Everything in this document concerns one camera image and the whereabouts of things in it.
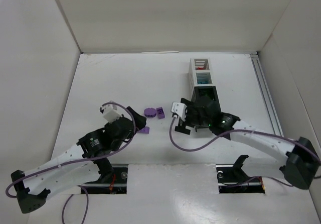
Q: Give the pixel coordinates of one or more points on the purple oval lego piece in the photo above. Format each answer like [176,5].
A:
[150,112]

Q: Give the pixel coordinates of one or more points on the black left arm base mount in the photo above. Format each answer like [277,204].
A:
[114,183]

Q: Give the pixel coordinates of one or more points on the purple rounded lego brick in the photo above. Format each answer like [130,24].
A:
[144,130]

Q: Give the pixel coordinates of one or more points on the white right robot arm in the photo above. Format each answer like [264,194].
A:
[298,158]

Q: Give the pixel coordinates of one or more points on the purple square lego brick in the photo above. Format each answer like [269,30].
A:
[160,113]

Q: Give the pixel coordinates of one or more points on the black double-bin container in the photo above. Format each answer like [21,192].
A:
[209,91]

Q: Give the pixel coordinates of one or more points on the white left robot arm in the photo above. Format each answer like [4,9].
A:
[86,161]

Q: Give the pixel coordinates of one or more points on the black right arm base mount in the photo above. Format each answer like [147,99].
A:
[233,180]

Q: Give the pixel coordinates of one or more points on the aluminium rail at table edge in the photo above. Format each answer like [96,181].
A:
[267,98]

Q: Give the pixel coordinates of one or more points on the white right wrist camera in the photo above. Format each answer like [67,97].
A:
[179,109]

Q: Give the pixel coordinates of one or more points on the white double-bin container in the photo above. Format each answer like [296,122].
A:
[195,75]

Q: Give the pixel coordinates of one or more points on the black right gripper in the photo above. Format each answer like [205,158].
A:
[190,118]

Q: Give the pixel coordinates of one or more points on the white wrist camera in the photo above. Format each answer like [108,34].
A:
[110,113]
[179,109]

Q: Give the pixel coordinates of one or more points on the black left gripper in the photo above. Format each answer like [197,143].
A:
[131,121]

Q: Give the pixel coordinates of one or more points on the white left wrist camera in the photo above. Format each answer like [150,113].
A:
[110,113]

